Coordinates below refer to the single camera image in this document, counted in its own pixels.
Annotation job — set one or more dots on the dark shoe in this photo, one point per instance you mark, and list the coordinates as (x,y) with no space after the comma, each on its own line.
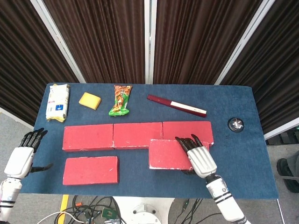
(286,170)

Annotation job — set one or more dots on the yellow sponge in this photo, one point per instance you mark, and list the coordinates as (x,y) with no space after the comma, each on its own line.
(90,100)

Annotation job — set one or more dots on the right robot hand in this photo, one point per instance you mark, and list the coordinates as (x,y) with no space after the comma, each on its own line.
(202,161)

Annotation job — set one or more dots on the dark red white long box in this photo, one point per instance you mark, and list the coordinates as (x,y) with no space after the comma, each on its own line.
(177,105)

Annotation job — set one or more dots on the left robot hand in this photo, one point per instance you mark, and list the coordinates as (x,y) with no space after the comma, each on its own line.
(18,163)

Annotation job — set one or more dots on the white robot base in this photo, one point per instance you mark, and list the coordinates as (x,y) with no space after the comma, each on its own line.
(142,210)

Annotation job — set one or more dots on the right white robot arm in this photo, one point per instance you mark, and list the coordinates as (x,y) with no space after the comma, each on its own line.
(224,198)

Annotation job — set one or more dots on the brown pleated screen panel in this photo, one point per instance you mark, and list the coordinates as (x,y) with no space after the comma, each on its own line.
(23,58)
(275,70)
(198,42)
(100,42)

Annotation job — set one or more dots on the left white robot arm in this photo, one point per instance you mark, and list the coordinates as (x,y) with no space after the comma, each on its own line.
(9,193)

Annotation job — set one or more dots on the orange green snack bag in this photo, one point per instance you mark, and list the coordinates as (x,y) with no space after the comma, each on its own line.
(120,100)

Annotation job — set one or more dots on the red brick with chipped white edge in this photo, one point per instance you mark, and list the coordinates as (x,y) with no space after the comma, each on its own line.
(167,154)

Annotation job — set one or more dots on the green circuit board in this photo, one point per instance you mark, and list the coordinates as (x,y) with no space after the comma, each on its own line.
(108,212)

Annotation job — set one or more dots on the blue table cloth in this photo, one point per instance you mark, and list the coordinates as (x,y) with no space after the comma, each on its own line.
(133,168)

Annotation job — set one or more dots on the red foam brick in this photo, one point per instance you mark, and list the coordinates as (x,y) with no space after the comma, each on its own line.
(87,137)
(91,170)
(135,134)
(187,129)

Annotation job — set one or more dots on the yellow floor tape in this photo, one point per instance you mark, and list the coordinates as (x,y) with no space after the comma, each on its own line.
(63,207)

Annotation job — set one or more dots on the white snack packet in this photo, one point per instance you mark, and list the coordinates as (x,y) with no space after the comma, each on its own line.
(58,102)

